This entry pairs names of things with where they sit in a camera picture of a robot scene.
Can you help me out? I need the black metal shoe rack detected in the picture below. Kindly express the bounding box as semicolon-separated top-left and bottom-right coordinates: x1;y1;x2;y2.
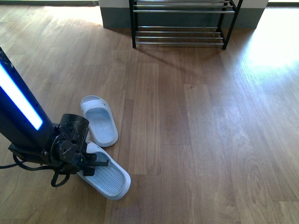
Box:
129;0;243;49

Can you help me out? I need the white rubber slide sandal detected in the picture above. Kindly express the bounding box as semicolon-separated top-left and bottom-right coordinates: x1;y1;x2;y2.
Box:
80;95;118;147

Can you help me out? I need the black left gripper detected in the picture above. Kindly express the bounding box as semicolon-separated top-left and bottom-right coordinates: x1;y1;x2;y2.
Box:
52;137;109;176

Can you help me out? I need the black cable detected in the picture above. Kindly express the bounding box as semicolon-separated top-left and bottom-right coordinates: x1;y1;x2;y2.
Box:
0;153;71;188

